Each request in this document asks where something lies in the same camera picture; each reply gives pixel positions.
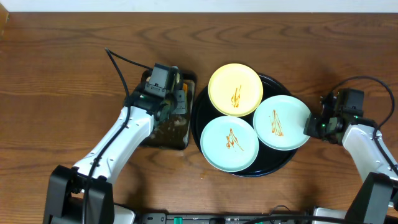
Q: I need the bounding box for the light blue plate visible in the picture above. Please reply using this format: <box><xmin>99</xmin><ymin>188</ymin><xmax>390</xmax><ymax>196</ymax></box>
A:
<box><xmin>200</xmin><ymin>116</ymin><xmax>259</xmax><ymax>172</ymax></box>

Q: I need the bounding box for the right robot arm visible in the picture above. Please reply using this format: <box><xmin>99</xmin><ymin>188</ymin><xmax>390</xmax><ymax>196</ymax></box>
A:
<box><xmin>303</xmin><ymin>88</ymin><xmax>397</xmax><ymax>223</ymax></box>

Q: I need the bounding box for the yellow plate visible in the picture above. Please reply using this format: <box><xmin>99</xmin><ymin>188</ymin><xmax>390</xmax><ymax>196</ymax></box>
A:
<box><xmin>208</xmin><ymin>63</ymin><xmax>264</xmax><ymax>117</ymax></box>

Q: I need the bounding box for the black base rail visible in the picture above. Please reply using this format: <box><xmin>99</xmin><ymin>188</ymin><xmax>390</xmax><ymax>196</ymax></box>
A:
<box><xmin>133</xmin><ymin>212</ymin><xmax>315</xmax><ymax>224</ymax></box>

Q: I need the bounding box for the black rectangular soapy tray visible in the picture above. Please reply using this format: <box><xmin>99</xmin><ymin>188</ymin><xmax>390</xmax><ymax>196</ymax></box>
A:
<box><xmin>140</xmin><ymin>70</ymin><xmax>197</xmax><ymax>151</ymax></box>

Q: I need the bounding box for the green orange sponge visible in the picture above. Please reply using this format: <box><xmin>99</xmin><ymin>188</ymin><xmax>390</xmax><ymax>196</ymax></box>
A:
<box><xmin>182</xmin><ymin>83</ymin><xmax>188</xmax><ymax>93</ymax></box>

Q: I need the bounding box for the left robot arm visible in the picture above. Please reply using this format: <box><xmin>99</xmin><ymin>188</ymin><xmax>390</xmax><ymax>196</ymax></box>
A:
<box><xmin>43</xmin><ymin>63</ymin><xmax>187</xmax><ymax>223</ymax></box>

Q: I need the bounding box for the light green plate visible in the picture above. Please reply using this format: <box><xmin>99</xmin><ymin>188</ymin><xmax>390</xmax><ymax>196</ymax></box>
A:
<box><xmin>252</xmin><ymin>95</ymin><xmax>310</xmax><ymax>151</ymax></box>

